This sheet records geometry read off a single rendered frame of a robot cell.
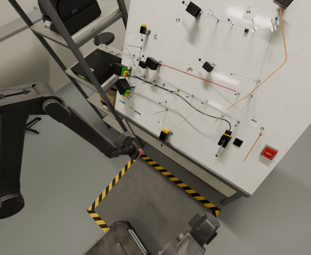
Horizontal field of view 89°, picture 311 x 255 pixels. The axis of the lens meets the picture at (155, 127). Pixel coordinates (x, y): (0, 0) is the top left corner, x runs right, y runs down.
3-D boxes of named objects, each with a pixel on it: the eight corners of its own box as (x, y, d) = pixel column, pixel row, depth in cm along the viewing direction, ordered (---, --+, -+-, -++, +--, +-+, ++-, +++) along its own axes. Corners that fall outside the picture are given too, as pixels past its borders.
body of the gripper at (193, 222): (197, 211, 68) (192, 217, 62) (218, 232, 64) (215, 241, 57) (188, 221, 70) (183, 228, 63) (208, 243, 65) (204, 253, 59)
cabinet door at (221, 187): (227, 198, 132) (241, 189, 99) (173, 161, 156) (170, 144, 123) (229, 196, 133) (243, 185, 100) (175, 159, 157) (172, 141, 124)
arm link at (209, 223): (174, 240, 53) (194, 266, 49) (195, 216, 51) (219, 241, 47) (186, 226, 63) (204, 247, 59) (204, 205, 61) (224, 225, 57)
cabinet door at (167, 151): (174, 161, 156) (171, 143, 123) (134, 133, 180) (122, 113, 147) (175, 159, 157) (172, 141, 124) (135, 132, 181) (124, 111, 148)
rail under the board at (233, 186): (247, 198, 96) (250, 196, 91) (116, 114, 147) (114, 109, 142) (250, 190, 98) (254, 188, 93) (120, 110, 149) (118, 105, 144)
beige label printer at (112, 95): (116, 114, 165) (108, 102, 149) (102, 107, 174) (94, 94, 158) (134, 95, 176) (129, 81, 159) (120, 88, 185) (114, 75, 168)
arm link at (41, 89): (-15, 72, 36) (-7, 93, 31) (52, 82, 47) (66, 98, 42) (-14, 198, 54) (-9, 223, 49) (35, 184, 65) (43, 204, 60)
